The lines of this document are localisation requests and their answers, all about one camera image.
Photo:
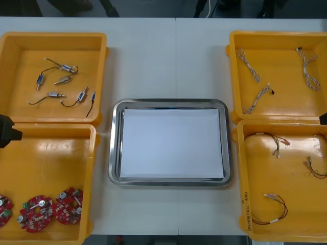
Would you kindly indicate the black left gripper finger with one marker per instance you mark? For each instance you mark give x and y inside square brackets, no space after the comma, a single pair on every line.
[6,122]
[10,135]

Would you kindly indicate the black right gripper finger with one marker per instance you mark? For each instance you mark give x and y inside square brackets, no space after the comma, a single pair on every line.
[324,119]

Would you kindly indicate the round red circuit board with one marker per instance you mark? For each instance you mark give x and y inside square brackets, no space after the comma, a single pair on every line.
[3,204]
[64,211]
[28,224]

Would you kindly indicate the yellow-orange plastic bin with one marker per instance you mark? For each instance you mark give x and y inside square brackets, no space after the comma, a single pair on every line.
[281,178]
[23,63]
[281,76]
[51,158]

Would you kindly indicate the group of metal solenoids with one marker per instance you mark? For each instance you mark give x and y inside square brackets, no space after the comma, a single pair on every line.
[66,68]

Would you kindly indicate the steel tray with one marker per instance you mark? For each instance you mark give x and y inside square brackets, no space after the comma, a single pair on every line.
[116,153]

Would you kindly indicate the black stand leg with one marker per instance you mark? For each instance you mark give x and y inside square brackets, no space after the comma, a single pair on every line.
[110,9]
[199,9]

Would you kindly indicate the white sheet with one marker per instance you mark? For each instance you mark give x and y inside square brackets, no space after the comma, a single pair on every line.
[171,143]

